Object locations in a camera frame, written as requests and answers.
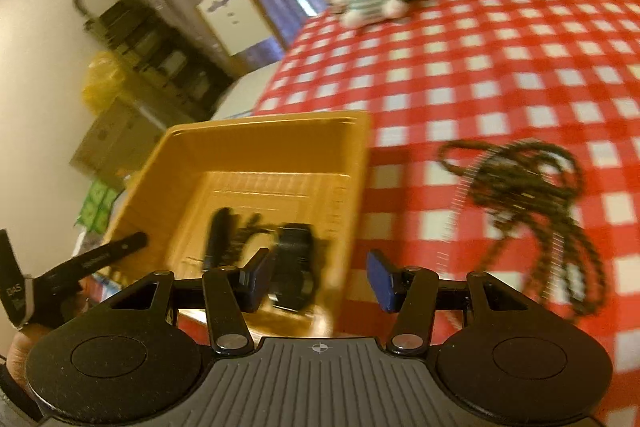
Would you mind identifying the green printed cartons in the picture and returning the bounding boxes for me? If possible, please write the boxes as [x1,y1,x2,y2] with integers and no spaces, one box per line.
[77,179,121,233]

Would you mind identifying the yellow plastic tray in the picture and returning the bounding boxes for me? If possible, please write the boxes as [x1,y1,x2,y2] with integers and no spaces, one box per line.
[102,109,373,338]

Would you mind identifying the black wristband watch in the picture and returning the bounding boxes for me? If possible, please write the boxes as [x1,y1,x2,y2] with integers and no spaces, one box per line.
[272,222,321,313]

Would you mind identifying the long dark bead necklace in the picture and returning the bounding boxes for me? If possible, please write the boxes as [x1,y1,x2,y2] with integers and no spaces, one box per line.
[437,139,608,320]

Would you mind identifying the cardboard box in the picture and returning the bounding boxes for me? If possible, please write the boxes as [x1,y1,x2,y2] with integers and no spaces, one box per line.
[70,99,166,192]

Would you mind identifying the red checkered tablecloth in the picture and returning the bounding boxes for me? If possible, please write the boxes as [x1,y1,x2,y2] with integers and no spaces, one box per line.
[180,0,640,427]

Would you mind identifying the person's left hand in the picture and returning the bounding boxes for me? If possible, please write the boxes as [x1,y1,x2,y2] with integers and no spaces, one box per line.
[4,292,96,398]

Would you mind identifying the yellow plastic bag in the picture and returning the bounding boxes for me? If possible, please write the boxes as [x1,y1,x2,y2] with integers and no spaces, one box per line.
[82,51,128,112]

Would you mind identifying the black folding rack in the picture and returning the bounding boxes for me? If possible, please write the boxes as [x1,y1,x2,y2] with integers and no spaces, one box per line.
[74,0,236,118]

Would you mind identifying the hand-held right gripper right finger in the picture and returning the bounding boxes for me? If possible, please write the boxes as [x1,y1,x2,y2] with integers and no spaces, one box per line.
[366,249,543,355]

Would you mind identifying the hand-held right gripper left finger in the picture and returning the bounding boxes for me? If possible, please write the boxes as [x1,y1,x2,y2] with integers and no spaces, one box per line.
[107,247,278,355]

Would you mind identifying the black cylinder case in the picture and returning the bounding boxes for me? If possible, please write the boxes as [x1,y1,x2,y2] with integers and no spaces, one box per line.
[202,207,236,270]

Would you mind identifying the white wooden chair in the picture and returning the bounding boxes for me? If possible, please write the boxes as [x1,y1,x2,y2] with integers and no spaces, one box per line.
[195,0,288,78]

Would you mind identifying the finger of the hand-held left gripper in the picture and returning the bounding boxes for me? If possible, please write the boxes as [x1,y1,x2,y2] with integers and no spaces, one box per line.
[37,231,149,285]

